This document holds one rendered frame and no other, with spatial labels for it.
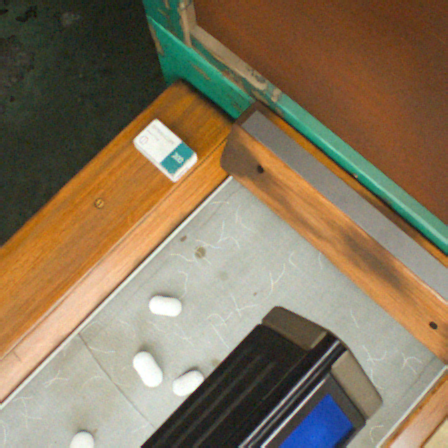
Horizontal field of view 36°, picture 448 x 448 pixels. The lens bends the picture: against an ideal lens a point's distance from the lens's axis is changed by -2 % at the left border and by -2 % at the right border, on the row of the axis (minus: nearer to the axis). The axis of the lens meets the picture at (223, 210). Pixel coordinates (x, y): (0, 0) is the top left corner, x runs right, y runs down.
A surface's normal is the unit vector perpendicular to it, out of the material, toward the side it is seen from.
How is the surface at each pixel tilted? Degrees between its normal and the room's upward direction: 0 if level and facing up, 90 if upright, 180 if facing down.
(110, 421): 0
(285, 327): 58
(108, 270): 45
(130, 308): 0
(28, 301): 0
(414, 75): 90
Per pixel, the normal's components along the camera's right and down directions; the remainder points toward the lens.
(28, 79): -0.07, -0.32
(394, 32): -0.69, 0.70
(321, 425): 0.58, 0.37
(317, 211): -0.67, 0.51
